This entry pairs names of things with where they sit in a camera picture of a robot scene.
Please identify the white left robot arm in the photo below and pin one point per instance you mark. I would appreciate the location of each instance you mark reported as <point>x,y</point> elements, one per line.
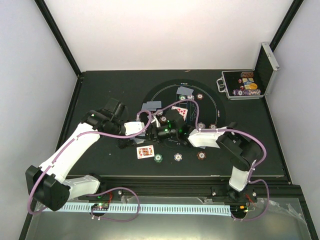
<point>48,183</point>

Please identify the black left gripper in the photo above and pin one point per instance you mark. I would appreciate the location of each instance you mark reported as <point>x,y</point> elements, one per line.
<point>125,142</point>

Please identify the round black poker mat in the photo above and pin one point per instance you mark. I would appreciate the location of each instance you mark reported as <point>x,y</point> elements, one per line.
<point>182,106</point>

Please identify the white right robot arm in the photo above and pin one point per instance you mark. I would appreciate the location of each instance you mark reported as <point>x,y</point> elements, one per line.
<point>244,151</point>

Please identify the king of hearts card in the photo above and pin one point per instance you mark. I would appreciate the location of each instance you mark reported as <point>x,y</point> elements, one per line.
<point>145,152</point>

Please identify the brown chips row in case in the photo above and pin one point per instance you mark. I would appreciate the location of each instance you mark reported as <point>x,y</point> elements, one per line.
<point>247,74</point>

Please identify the blue card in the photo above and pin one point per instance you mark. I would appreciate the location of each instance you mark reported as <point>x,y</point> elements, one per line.
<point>154,105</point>
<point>184,91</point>
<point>144,108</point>

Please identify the aluminium poker case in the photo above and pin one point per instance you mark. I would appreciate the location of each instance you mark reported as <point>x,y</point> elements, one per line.
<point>265,72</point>

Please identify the card boxes in case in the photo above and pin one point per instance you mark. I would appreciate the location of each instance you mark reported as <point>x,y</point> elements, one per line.
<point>249,84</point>

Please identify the white slotted cable duct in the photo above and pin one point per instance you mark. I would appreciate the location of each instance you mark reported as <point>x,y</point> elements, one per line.
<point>131,208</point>

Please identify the red poker chip stack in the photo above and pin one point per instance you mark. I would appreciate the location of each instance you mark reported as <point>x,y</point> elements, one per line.
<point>201,155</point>

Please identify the nine of hearts card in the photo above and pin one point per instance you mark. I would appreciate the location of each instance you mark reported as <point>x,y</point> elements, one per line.
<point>182,111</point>

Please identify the purple chips row in case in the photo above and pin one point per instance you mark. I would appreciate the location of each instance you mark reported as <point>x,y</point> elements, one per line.
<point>246,92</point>

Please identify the black aluminium rail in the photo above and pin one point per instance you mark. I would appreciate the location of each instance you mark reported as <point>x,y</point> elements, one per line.
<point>215,188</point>

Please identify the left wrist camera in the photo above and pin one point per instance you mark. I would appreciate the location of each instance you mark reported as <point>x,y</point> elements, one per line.
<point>133,127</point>

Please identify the green poker chip stack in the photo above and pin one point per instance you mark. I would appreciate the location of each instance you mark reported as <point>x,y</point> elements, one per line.
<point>158,158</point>

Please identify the black left motor block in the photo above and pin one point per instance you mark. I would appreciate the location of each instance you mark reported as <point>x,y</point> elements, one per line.
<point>114,108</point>

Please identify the blue poker chip stack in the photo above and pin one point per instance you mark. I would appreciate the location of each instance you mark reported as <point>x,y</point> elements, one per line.
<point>178,157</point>

